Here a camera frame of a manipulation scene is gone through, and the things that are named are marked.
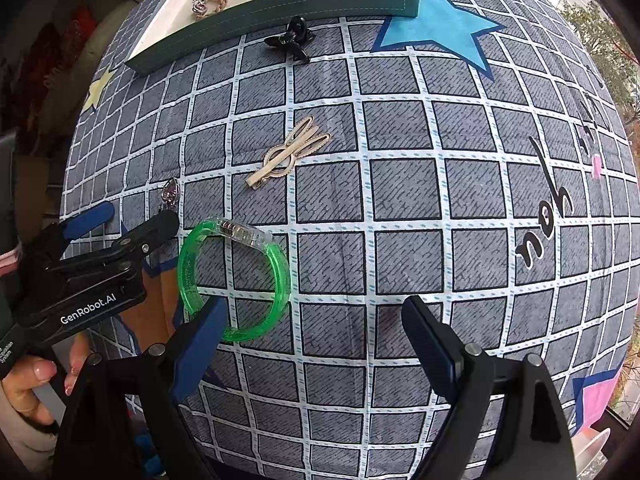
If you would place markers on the shallow white tray box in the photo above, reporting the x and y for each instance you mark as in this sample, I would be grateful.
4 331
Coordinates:
325 2

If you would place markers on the beige hair clip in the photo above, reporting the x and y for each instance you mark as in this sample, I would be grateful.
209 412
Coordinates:
289 146

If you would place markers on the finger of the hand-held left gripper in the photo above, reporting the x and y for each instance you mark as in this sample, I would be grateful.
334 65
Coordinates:
90 217
150 232

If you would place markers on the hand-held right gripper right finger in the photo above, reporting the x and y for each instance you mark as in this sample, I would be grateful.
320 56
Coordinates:
435 350

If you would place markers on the person's left hand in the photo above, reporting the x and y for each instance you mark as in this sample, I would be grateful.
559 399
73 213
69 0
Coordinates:
35 372

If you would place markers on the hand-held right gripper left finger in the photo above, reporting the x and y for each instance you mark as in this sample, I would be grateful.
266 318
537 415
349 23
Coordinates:
200 345

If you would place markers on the beige sofa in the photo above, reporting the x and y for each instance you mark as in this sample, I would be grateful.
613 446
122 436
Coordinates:
102 30

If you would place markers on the dark red blanket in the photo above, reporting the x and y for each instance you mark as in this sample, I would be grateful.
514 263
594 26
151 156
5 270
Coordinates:
47 57

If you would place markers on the black hair claw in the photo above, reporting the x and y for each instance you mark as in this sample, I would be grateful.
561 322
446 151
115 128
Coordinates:
292 40

